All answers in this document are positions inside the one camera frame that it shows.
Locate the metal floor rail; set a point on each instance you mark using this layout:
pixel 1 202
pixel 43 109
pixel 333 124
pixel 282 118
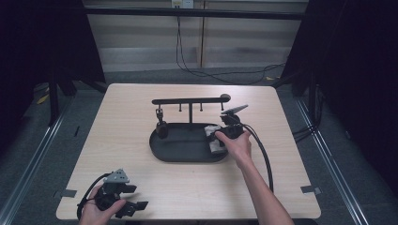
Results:
pixel 331 162
pixel 31 168

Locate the black metal stand leg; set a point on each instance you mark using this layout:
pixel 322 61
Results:
pixel 53 100

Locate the white wall socket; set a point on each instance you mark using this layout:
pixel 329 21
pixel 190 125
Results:
pixel 182 3

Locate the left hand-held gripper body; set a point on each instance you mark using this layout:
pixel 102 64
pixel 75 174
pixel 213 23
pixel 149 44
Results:
pixel 109 195

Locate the black curtain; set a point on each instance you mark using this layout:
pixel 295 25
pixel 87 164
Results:
pixel 359 62
pixel 40 40

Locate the grey tape strip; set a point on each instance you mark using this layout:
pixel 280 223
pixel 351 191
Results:
pixel 67 193
pixel 310 189

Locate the yellow floor tape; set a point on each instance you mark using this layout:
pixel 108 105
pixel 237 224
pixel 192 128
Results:
pixel 42 99

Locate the black horizontal bar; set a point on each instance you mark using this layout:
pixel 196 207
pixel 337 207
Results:
pixel 194 13

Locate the person's left hand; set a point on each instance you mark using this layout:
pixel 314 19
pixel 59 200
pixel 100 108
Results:
pixel 94 215

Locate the black key holder stand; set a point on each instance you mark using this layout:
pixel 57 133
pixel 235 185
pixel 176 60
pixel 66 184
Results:
pixel 187 146

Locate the black car key fob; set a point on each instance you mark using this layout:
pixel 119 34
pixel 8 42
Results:
pixel 161 128

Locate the grey key pouch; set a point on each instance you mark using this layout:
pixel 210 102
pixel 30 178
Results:
pixel 211 128

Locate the person's right hand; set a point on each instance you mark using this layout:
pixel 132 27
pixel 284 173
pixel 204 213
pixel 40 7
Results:
pixel 239 150

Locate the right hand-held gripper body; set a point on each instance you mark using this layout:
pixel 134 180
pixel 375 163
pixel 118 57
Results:
pixel 233 128

